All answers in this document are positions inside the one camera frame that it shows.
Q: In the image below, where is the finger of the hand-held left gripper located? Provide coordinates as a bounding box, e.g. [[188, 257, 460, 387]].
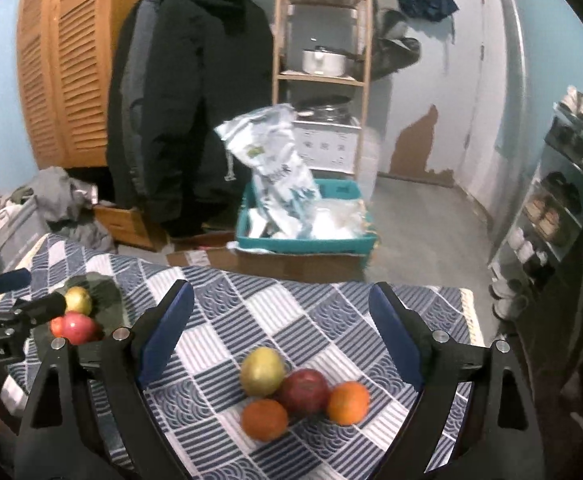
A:
[[14, 291, 68, 328], [0, 268, 32, 301]]

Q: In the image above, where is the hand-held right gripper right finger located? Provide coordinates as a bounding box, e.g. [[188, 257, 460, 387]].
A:
[[369, 281, 545, 480]]

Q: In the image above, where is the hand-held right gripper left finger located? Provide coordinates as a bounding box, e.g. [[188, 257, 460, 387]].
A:
[[15, 280, 197, 480]]

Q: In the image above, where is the red apple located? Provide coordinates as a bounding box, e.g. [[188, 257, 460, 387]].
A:
[[60, 311, 97, 346], [277, 368, 331, 415]]

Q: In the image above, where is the green glass bowl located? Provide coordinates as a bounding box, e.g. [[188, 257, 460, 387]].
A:
[[46, 272, 127, 348]]

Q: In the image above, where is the large orange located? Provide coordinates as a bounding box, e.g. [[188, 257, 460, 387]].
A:
[[327, 381, 371, 426], [241, 399, 289, 442]]

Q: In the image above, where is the yellow-green pear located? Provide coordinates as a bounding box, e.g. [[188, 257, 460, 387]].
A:
[[240, 347, 286, 396]]

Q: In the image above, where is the labelled flat cardboard box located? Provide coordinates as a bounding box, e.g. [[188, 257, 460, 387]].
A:
[[166, 245, 242, 271]]

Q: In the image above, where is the grey clothes pile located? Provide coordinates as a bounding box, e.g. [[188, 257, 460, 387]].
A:
[[34, 167, 117, 253]]

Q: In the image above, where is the brown cardboard box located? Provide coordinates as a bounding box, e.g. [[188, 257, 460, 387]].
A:
[[236, 247, 372, 283]]

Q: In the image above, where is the blue white patterned tablecloth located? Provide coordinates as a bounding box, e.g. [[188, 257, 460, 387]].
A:
[[0, 232, 485, 480]]

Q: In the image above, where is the wooden drawer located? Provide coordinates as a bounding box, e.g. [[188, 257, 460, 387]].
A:
[[94, 202, 172, 251]]

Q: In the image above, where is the teal plastic basket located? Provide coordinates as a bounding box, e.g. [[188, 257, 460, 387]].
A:
[[235, 178, 378, 256]]

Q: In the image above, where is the clear plastic bag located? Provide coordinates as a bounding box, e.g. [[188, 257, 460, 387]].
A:
[[304, 200, 367, 238]]

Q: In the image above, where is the group of shoes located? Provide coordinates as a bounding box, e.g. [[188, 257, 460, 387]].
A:
[[491, 87, 583, 316]]

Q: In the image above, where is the white printed rice bag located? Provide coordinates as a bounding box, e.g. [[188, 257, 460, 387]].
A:
[[214, 103, 321, 241]]

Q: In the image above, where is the wooden louvered wardrobe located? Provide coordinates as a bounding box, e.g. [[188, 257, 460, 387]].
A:
[[15, 0, 164, 168]]

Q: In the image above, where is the white patterned crate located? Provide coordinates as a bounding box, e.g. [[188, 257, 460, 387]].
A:
[[291, 120, 362, 173]]

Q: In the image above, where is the black hooded coat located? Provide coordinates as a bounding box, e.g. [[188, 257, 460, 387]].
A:
[[106, 0, 274, 238]]

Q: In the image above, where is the grey shoe rack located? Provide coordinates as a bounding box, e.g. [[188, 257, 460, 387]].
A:
[[489, 85, 583, 318]]

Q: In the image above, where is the pale blue door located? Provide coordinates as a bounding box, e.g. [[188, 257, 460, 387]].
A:
[[441, 0, 495, 196]]

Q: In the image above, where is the wooden shelf rack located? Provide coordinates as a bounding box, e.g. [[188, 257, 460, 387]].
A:
[[271, 0, 375, 191]]

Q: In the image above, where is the grey metal pipe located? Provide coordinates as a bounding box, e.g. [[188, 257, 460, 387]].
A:
[[471, 0, 529, 261]]

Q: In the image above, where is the steel cooking pot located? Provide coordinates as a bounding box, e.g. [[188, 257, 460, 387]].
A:
[[301, 46, 365, 78]]

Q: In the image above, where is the green hanging bag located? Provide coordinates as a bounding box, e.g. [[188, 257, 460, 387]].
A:
[[371, 7, 422, 81]]

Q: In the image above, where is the dark blue umbrella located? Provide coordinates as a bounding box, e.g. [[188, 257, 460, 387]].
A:
[[397, 0, 459, 23]]

